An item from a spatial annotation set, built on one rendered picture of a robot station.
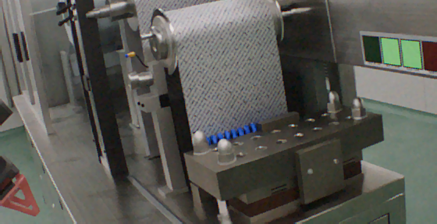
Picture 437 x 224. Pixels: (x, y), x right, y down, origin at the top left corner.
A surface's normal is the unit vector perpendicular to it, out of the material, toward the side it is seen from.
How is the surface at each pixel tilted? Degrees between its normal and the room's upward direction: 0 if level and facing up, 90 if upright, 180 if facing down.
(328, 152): 90
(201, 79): 90
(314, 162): 90
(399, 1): 90
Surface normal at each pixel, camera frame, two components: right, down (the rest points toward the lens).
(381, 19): -0.89, 0.25
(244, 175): 0.43, 0.15
